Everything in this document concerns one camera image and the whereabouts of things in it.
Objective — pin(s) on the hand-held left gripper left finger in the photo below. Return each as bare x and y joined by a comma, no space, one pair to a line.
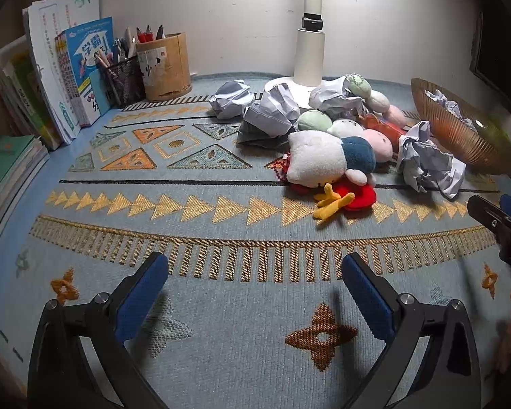
142,298

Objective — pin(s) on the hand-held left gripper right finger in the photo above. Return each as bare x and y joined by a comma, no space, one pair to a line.
366,298

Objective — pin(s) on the amber ribbed glass bowl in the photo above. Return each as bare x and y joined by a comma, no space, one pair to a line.
464,140

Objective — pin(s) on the white paper ball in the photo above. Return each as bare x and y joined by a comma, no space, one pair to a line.
449,106
430,157
336,96
232,98
272,110

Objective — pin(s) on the red orange toy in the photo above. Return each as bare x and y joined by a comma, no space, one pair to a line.
379,127

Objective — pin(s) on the white duck plush blue hat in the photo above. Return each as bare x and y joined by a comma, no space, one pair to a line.
315,162

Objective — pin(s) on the pastel dango plush embroidered faces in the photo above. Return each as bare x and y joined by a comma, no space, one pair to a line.
347,128

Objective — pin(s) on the blue patterned table mat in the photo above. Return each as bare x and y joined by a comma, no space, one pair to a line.
238,272

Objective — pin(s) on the pastel dango plush frog head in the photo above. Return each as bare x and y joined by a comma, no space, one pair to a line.
377,100

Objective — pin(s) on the dark monitor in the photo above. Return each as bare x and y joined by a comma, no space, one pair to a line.
502,38

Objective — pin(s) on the stack of teal books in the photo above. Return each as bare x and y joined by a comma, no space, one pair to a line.
8,166

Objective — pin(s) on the black mesh pen holder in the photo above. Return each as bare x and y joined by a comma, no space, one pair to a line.
123,81

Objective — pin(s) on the bamboo pen holder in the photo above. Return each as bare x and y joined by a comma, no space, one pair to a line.
166,68

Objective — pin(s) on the row of upright books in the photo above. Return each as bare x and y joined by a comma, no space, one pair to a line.
21,93

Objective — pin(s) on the white desk lamp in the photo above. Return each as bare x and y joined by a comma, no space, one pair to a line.
311,51

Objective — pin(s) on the blue workbook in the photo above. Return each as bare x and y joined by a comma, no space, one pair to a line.
89,51

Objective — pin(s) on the bunch of red black pens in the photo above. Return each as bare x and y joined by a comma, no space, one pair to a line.
147,34

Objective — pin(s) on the upright books and booklets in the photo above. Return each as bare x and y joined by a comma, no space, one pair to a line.
47,30

